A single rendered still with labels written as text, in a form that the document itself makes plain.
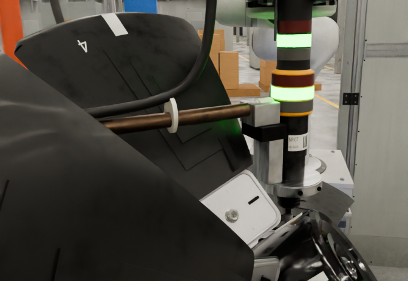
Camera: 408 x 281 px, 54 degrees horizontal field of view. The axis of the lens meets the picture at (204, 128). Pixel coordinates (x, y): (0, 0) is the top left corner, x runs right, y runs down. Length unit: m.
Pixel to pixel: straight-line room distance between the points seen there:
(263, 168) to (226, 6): 0.30
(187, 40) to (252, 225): 0.23
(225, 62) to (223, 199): 7.65
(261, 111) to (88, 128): 0.24
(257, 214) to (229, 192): 0.04
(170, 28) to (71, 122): 0.34
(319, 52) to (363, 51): 1.20
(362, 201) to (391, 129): 0.45
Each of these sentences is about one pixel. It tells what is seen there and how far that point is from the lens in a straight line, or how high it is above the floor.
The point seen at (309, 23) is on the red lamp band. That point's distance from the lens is 0.41.
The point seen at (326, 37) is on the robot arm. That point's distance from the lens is 1.08.
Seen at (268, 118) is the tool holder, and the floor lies 1.34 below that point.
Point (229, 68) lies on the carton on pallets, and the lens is 8.05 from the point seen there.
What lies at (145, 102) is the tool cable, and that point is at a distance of 0.35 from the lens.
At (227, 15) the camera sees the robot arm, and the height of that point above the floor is 1.44.
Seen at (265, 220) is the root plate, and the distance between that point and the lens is 0.41.
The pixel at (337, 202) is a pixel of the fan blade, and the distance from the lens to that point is 0.63.
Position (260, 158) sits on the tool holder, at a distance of 0.42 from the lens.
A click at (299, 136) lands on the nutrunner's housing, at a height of 1.32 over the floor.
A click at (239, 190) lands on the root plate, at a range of 0.40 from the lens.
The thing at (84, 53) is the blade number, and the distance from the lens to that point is 0.43.
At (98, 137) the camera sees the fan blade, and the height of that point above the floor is 1.39.
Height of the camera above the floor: 1.43
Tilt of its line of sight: 15 degrees down
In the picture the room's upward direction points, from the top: 1 degrees counter-clockwise
